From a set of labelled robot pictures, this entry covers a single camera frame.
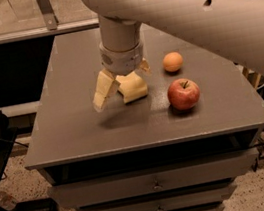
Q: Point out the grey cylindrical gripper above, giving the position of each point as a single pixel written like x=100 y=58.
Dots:
x=123 y=60

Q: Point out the yellow sponge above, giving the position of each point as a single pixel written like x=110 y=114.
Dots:
x=132 y=87

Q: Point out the grey drawer cabinet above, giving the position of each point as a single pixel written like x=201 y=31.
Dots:
x=72 y=142

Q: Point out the top grey drawer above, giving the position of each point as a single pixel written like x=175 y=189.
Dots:
x=153 y=180

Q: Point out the metal railing with glass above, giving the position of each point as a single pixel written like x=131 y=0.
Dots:
x=28 y=19

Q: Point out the red apple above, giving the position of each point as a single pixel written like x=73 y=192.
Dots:
x=183 y=94

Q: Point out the middle grey drawer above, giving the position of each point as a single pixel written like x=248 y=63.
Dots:
x=187 y=198

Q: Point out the orange fruit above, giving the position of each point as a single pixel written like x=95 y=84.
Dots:
x=172 y=62

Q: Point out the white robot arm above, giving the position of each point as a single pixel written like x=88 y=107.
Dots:
x=233 y=29

